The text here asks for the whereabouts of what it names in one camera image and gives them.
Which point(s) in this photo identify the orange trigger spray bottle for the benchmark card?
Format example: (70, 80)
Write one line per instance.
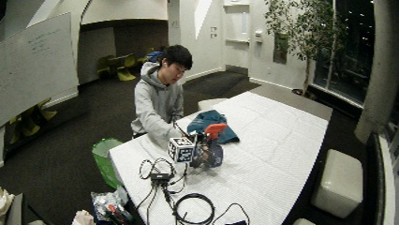
(215, 130)

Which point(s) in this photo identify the white marker cube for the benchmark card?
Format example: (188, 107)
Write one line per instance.
(180, 150)

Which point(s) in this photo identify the blue jacket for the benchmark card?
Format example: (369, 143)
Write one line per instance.
(208, 120)

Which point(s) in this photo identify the small black hub box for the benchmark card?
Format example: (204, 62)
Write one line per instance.
(159, 176)

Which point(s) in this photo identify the white quilted table cover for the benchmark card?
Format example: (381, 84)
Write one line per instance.
(266, 150)

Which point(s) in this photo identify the the person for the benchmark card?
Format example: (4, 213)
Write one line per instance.
(156, 100)

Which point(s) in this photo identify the clear plastic bag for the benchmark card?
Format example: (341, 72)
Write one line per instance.
(109, 204)

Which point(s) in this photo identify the large white ottoman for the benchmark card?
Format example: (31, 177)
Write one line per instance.
(337, 184)

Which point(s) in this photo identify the yellow-green chair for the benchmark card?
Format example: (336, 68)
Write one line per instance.
(126, 67)
(30, 120)
(103, 65)

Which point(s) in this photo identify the pale pink bag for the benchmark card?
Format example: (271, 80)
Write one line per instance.
(82, 217)

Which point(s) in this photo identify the white door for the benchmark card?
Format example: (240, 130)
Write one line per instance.
(236, 31)

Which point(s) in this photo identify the potted tree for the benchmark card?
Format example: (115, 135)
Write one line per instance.
(304, 34)

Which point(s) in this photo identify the window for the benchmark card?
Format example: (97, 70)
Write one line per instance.
(344, 47)

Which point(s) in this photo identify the whiteboard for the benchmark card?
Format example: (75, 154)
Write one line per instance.
(37, 67)

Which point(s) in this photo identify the white wall dispenser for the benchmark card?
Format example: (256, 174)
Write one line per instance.
(258, 36)

